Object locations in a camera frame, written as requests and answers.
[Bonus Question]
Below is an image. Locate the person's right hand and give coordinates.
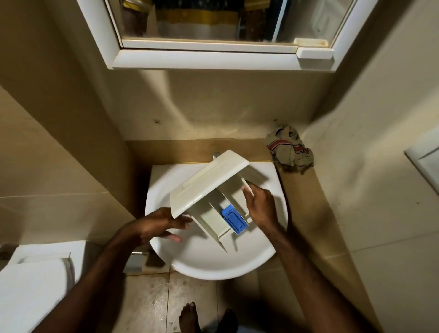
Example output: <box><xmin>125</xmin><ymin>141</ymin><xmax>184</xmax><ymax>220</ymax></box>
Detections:
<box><xmin>241</xmin><ymin>181</ymin><xmax>281</xmax><ymax>235</ymax></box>

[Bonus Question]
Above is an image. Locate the person's left hand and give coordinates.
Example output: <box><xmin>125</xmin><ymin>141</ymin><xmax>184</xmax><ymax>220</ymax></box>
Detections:
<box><xmin>128</xmin><ymin>207</ymin><xmax>194</xmax><ymax>247</ymax></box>

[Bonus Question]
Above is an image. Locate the white detergent drawer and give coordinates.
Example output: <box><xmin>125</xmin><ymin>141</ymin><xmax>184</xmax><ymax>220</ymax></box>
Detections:
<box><xmin>170</xmin><ymin>149</ymin><xmax>255</xmax><ymax>254</ymax></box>

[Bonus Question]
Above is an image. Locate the beige striped rag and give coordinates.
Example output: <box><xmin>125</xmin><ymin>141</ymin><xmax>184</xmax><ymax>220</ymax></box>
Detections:
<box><xmin>266</xmin><ymin>125</ymin><xmax>315</xmax><ymax>174</ymax></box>

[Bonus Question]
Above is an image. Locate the person's right forearm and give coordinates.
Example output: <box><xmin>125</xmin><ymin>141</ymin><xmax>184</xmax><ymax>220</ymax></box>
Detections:
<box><xmin>266</xmin><ymin>225</ymin><xmax>371</xmax><ymax>333</ymax></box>

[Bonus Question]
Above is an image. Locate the person's left forearm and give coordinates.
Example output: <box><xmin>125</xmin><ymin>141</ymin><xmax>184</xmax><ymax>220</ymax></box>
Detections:
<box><xmin>32</xmin><ymin>233</ymin><xmax>151</xmax><ymax>333</ymax></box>

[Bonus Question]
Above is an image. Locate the person's left foot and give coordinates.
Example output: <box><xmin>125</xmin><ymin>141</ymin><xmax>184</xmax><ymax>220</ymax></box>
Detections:
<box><xmin>178</xmin><ymin>301</ymin><xmax>202</xmax><ymax>333</ymax></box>

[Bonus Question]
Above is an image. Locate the person's foot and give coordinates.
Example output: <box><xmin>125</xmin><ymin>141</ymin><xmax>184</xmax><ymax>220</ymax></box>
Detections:
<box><xmin>178</xmin><ymin>301</ymin><xmax>202</xmax><ymax>333</ymax></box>
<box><xmin>214</xmin><ymin>308</ymin><xmax>239</xmax><ymax>333</ymax></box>

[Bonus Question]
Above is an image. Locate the person's right foot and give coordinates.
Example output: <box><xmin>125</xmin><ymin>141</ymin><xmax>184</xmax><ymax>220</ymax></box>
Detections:
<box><xmin>214</xmin><ymin>308</ymin><xmax>239</xmax><ymax>333</ymax></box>

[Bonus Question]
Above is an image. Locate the metal toilet paper holder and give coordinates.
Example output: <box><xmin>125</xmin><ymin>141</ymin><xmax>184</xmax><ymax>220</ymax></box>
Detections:
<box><xmin>123</xmin><ymin>249</ymin><xmax>152</xmax><ymax>274</ymax></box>

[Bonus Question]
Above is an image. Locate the white ceramic sink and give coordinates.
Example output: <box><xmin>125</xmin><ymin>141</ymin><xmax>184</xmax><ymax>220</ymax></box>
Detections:
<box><xmin>145</xmin><ymin>161</ymin><xmax>289</xmax><ymax>281</ymax></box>

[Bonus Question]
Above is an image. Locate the white toilet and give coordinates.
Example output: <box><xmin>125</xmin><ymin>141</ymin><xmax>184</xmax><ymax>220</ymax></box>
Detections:
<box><xmin>0</xmin><ymin>240</ymin><xmax>103</xmax><ymax>333</ymax></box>

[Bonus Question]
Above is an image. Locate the white mirror cabinet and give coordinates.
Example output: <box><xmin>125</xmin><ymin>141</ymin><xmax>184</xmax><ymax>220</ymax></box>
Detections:
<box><xmin>77</xmin><ymin>0</ymin><xmax>379</xmax><ymax>73</ymax></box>

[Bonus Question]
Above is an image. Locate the white cabinet side shelf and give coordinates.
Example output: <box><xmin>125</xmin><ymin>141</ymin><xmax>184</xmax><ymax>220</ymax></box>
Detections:
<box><xmin>296</xmin><ymin>46</ymin><xmax>335</xmax><ymax>60</ymax></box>

